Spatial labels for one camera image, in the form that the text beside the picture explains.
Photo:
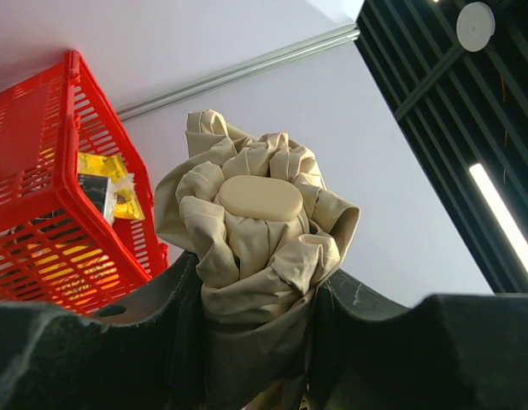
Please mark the yellow snack bag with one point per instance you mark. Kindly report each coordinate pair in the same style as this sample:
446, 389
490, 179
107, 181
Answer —
109, 186

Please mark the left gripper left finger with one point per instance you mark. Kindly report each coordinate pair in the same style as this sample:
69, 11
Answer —
141, 352

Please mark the white round ceiling fixture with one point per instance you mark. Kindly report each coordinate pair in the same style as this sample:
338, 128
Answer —
475, 25

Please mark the ceiling light strip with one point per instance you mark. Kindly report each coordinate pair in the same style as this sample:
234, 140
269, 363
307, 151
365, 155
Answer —
515, 237

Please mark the beige folding umbrella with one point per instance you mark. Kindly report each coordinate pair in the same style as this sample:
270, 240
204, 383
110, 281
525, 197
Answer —
267, 233

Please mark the red plastic basket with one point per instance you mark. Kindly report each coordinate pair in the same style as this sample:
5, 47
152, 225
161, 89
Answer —
54, 244

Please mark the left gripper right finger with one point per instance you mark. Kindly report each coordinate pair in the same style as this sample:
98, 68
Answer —
448, 352

